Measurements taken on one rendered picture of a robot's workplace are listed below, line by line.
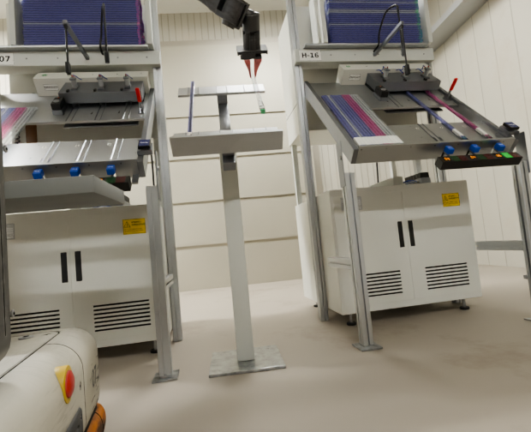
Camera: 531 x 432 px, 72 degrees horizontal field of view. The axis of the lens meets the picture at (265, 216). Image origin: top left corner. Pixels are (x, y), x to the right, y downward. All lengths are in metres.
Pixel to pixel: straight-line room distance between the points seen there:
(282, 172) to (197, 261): 1.29
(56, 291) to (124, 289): 0.26
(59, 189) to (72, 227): 0.74
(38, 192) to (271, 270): 3.10
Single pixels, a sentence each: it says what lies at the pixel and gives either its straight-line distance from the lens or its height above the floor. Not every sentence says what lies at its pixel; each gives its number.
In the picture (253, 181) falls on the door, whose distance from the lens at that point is 3.88.
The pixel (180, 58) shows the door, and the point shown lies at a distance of 4.33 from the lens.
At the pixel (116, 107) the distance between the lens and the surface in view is 1.79.
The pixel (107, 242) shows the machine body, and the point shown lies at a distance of 1.62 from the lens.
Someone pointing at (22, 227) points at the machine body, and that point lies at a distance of 1.73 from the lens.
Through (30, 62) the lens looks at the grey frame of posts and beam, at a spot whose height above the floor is 1.33.
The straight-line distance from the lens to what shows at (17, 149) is 1.57.
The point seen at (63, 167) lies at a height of 0.72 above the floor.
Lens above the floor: 0.41
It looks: 4 degrees up
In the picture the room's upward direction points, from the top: 6 degrees counter-clockwise
